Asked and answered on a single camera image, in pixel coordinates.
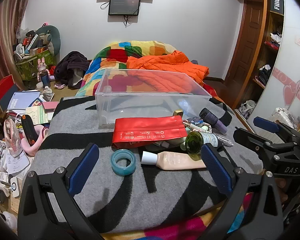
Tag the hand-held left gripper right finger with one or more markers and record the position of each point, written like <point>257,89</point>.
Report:
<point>215,165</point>

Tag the blue packet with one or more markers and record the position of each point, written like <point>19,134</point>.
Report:
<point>195,122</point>

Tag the black and orange tool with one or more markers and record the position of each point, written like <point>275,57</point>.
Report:
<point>30,130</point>

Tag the blue book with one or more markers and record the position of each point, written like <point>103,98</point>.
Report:
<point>22,100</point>

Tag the grey-green neck pillow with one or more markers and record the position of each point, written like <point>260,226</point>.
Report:
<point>53,33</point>

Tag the black box with white print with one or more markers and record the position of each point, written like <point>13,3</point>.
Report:
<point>276,2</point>

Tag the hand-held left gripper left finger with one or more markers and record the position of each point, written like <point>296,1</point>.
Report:
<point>83,165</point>

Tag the dark clothes pile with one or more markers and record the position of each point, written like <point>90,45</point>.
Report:
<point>72,62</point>

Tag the pink bag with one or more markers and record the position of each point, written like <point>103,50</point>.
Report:
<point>11,135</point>

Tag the blue bottle with pink rabbit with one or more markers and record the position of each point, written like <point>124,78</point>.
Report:
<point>44,78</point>

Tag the grey and black blanket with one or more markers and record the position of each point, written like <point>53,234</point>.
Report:
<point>165,192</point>

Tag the green glass bottle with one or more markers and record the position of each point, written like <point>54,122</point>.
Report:
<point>193,142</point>

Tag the pale green book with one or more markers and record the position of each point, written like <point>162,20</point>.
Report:
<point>36,113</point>

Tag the beige tube with white cap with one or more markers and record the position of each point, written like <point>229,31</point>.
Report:
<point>175,161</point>

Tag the red foil pouch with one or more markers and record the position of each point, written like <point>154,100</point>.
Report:
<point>145,130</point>

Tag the red box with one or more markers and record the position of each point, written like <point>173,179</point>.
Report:
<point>2,87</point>

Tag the small wall monitor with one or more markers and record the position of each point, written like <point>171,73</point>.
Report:
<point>124,5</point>

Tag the teal tape roll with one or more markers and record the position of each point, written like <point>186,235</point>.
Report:
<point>115,165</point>

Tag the gold block cap bottle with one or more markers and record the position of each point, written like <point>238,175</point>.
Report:
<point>178,113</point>

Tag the orange down jacket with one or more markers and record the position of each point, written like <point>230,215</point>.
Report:
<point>165,62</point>

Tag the grey shoes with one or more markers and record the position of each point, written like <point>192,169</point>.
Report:
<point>247,107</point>

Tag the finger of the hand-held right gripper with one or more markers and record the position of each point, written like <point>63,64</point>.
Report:
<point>252,138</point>
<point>265,125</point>

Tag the purple bottle with black cap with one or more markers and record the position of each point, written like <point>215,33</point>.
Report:
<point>215,121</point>

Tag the clear plastic storage box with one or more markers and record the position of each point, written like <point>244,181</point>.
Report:
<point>150,100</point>

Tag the brown wooden door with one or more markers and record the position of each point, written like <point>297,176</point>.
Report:
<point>250,42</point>

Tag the pink book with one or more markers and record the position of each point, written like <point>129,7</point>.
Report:
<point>50,105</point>

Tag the clear plastic pen tube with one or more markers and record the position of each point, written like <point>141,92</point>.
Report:
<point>225,141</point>

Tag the striped curtain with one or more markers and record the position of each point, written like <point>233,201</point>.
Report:
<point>5,42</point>

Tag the white round device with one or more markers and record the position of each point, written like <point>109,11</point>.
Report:
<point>14,187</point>

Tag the green storage basket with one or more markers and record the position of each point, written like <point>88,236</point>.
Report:
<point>27,67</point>

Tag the colourful patchwork quilt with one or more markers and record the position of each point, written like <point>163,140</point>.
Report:
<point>107,60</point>

